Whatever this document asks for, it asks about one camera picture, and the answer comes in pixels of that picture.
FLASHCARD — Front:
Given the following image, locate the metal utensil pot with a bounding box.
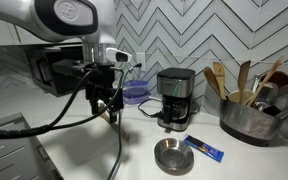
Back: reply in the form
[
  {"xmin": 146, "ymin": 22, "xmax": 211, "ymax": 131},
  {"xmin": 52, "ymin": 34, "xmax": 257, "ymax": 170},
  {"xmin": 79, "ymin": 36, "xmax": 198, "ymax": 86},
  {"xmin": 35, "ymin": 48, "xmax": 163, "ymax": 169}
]
[{"xmin": 219, "ymin": 98, "xmax": 285, "ymax": 148}]

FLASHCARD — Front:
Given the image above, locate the steel measuring cup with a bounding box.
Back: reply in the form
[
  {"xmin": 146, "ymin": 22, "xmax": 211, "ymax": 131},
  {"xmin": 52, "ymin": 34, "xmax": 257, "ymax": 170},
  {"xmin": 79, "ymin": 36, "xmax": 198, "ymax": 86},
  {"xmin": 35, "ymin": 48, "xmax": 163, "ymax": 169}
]
[{"xmin": 255, "ymin": 74, "xmax": 279, "ymax": 111}]

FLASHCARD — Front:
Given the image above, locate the black coffee maker cord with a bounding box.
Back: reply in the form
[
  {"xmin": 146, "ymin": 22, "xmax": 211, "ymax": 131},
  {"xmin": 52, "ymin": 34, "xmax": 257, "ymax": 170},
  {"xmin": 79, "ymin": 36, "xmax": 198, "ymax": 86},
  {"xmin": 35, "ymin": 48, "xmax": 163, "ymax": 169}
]
[{"xmin": 137, "ymin": 96, "xmax": 165, "ymax": 120}]

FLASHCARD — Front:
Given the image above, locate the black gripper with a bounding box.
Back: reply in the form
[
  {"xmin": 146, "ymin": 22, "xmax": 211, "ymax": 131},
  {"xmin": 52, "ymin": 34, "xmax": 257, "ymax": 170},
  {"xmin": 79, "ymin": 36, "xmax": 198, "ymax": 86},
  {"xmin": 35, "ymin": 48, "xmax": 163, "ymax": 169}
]
[{"xmin": 84, "ymin": 64, "xmax": 125, "ymax": 116}]

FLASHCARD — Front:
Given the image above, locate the white wall outlet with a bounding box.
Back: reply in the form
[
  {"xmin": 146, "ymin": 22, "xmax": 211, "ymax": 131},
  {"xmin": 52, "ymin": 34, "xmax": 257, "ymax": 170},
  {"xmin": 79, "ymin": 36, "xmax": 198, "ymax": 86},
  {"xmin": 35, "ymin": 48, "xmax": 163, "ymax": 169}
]
[{"xmin": 135, "ymin": 52, "xmax": 147, "ymax": 72}]

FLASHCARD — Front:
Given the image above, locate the cream ceramic cup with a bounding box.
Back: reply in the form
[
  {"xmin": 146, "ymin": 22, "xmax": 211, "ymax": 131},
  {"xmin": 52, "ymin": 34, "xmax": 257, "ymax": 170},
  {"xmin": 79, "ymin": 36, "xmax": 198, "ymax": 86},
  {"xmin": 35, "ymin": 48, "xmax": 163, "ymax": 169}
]
[{"xmin": 228, "ymin": 89, "xmax": 256, "ymax": 105}]

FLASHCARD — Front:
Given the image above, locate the grey panelled cabinet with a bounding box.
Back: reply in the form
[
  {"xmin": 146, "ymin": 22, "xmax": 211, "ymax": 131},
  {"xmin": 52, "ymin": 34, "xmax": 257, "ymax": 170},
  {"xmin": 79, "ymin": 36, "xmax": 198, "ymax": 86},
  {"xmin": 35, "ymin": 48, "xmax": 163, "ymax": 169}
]
[{"xmin": 0, "ymin": 112, "xmax": 63, "ymax": 180}]

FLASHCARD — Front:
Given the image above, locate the blue snack packet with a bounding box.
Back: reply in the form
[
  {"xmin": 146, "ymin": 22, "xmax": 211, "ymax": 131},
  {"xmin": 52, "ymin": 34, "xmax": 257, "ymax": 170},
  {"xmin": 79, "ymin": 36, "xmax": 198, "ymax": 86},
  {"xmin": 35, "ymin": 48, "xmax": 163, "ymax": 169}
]
[{"xmin": 182, "ymin": 134, "xmax": 225, "ymax": 164}]

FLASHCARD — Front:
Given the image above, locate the silver metal bowl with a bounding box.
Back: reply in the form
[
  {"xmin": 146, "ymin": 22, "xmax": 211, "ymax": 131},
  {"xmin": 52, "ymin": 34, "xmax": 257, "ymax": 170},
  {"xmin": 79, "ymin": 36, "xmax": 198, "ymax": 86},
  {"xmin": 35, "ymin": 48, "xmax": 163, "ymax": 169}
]
[{"xmin": 153, "ymin": 137, "xmax": 195, "ymax": 176}]

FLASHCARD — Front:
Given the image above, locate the long wooden spoon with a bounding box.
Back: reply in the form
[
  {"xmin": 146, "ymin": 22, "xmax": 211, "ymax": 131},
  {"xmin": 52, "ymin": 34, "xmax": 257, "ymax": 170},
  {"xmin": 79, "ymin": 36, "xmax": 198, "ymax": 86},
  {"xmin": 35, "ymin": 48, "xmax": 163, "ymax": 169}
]
[{"xmin": 245, "ymin": 55, "xmax": 285, "ymax": 108}]

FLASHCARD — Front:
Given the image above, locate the black toaster appliance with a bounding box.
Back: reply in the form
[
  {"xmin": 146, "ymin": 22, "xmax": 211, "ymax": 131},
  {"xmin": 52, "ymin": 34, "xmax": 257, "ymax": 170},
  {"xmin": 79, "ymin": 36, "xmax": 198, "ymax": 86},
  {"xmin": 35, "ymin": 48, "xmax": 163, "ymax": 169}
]
[{"xmin": 24, "ymin": 44, "xmax": 88, "ymax": 98}]

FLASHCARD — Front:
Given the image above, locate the plain wooden spatula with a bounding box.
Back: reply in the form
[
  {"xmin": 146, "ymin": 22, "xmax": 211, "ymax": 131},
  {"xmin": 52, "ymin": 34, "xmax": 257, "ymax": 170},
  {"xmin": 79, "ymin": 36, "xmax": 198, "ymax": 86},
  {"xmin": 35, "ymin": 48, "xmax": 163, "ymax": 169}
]
[{"xmin": 203, "ymin": 66, "xmax": 223, "ymax": 100}]

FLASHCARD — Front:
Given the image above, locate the black steel coffee maker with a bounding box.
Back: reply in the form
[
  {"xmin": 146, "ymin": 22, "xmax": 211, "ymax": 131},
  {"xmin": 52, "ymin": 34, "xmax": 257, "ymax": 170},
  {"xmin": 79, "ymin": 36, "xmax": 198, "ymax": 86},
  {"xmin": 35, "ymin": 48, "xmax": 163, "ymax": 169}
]
[{"xmin": 156, "ymin": 67, "xmax": 196, "ymax": 133}]

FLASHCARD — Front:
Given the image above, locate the brown copper cup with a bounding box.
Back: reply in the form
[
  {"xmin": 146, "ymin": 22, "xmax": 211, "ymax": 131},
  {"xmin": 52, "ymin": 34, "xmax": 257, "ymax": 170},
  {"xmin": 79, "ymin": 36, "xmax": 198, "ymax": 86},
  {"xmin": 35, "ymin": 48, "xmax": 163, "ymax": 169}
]
[{"xmin": 260, "ymin": 70, "xmax": 288, "ymax": 94}]

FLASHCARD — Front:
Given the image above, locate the slotted wooden spatula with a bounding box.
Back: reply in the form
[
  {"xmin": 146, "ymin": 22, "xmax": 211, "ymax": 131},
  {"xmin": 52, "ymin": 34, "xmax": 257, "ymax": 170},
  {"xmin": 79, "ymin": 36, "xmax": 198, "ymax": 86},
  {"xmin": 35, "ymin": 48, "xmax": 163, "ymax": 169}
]
[{"xmin": 212, "ymin": 61, "xmax": 227, "ymax": 100}]

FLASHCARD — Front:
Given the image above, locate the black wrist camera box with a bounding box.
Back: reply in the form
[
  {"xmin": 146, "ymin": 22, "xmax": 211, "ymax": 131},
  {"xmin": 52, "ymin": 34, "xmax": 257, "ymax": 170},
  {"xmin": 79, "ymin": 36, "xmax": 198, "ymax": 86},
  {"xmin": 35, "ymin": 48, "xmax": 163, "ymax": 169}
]
[{"xmin": 52, "ymin": 59, "xmax": 95, "ymax": 80}]

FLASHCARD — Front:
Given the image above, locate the tall wooden spatula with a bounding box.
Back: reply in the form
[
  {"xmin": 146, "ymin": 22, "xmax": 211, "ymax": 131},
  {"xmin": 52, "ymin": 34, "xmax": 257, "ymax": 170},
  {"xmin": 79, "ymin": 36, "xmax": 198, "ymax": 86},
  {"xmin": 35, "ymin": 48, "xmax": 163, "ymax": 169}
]
[{"xmin": 237, "ymin": 60, "xmax": 252, "ymax": 104}]

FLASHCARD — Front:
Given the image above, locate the purple plastic food container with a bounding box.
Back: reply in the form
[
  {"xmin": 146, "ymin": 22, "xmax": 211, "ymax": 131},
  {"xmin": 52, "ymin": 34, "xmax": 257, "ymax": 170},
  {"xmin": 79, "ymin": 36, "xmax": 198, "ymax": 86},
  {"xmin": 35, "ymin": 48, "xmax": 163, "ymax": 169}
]
[{"xmin": 122, "ymin": 79, "xmax": 151, "ymax": 106}]

